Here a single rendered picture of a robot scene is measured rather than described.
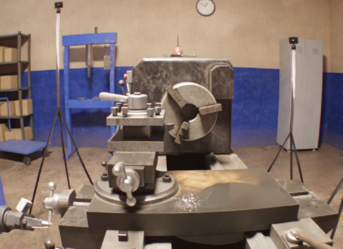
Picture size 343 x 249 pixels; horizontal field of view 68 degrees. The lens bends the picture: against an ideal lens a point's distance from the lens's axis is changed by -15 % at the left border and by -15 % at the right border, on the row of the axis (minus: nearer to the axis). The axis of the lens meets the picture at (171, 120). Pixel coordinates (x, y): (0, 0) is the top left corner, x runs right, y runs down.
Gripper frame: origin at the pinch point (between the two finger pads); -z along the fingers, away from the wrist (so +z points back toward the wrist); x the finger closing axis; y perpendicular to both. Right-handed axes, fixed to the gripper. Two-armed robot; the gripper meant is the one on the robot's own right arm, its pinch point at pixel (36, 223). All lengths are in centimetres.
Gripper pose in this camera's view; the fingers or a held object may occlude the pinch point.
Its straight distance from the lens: 98.1
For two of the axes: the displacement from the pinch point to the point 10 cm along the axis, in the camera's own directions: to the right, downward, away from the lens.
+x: -0.3, 3.9, 9.2
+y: 0.2, 9.2, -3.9
